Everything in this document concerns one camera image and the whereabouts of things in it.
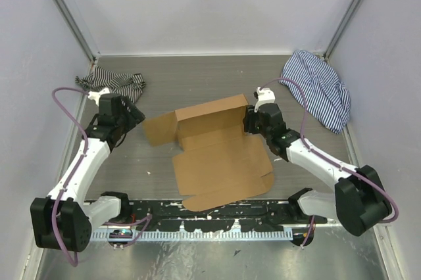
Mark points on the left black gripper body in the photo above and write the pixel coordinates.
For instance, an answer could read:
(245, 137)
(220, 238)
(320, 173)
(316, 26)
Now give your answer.
(129, 119)

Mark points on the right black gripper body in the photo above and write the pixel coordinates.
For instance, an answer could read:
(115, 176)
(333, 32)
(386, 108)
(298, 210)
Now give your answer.
(254, 123)

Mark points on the brown cardboard box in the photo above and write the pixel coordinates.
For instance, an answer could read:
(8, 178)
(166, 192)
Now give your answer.
(219, 163)

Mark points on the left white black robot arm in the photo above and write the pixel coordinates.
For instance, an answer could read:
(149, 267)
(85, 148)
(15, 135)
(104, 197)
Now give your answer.
(99, 139)

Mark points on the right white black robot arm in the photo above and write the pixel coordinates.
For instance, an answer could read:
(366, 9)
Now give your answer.
(358, 201)

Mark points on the black white striped cloth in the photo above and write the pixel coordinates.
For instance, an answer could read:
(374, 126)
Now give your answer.
(128, 85)

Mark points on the blue white striped cloth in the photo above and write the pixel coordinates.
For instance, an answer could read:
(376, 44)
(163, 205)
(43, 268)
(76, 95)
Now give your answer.
(315, 85)

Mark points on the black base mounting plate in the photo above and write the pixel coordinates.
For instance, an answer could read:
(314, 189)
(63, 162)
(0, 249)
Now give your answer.
(260, 215)

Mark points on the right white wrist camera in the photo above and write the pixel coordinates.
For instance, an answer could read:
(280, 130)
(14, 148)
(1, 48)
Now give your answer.
(263, 96)

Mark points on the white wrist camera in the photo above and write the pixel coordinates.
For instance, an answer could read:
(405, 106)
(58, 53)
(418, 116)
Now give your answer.
(263, 96)
(96, 95)

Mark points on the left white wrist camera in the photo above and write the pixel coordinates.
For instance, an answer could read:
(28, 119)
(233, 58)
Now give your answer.
(96, 95)

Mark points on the aluminium front rail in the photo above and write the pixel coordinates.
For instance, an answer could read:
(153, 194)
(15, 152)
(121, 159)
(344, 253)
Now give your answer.
(44, 210)

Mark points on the slotted grey cable duct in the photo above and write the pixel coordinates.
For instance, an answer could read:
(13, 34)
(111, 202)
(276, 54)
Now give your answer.
(233, 235)

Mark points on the left aluminium frame post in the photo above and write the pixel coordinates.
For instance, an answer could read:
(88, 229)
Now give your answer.
(75, 29)

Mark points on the aluminium frame post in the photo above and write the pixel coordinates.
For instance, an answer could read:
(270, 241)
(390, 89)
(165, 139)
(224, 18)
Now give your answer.
(75, 29)
(340, 30)

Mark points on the right aluminium frame post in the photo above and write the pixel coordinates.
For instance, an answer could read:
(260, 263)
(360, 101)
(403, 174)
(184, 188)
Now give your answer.
(340, 30)

